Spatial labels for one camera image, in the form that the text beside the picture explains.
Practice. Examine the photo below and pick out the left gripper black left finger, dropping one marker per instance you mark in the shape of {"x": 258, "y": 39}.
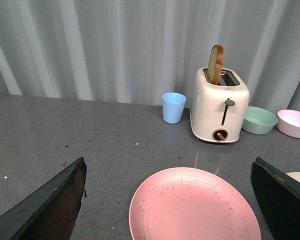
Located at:
{"x": 51, "y": 211}

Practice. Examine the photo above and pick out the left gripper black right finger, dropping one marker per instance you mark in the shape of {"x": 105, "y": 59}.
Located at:
{"x": 278, "y": 197}

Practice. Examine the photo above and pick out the pink plate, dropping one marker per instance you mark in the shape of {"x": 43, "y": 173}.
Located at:
{"x": 184, "y": 203}

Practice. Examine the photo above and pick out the pink bowl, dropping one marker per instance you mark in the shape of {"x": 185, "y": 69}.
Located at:
{"x": 289, "y": 122}

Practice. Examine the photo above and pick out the green bowl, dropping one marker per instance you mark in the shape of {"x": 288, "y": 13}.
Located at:
{"x": 258, "y": 121}

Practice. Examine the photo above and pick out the cream toaster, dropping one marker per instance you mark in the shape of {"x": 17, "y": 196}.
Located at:
{"x": 217, "y": 111}

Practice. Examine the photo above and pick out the light blue cup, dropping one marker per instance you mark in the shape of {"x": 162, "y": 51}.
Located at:
{"x": 173, "y": 104}

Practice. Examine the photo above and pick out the bread slice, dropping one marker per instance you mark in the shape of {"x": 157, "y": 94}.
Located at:
{"x": 215, "y": 64}

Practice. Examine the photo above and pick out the white curtain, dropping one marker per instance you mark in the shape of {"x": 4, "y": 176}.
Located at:
{"x": 134, "y": 51}

